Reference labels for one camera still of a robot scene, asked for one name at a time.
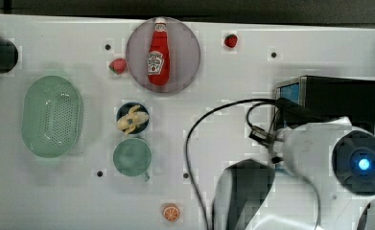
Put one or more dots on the black silver toaster oven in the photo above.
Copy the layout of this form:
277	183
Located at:
333	97

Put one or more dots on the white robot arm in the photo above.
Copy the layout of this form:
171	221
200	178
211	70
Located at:
324	179

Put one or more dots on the red ketchup bottle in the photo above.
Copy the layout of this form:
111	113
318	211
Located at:
158	61

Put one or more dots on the peeled yellow banana toy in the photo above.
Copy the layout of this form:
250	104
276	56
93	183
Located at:
132	119

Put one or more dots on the dark blue small bowl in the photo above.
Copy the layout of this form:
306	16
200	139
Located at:
124	110

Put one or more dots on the grey round plate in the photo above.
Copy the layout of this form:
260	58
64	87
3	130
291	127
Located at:
184	55

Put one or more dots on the green mug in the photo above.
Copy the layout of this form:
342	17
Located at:
133	157

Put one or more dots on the large red strawberry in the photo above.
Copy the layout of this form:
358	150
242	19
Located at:
118	66

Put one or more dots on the small red strawberry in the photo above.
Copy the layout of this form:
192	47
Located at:
231	41

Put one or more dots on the orange slice toy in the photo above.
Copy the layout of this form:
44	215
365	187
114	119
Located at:
171	213

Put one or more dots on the green perforated colander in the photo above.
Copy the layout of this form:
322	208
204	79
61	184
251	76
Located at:
52	117

